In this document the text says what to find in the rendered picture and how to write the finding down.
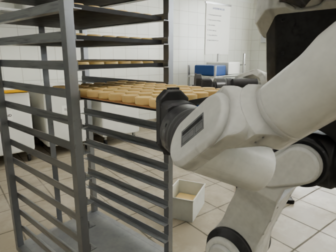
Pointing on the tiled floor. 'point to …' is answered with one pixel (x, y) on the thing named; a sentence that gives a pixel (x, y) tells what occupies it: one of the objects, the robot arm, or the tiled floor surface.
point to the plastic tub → (187, 199)
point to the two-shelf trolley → (216, 71)
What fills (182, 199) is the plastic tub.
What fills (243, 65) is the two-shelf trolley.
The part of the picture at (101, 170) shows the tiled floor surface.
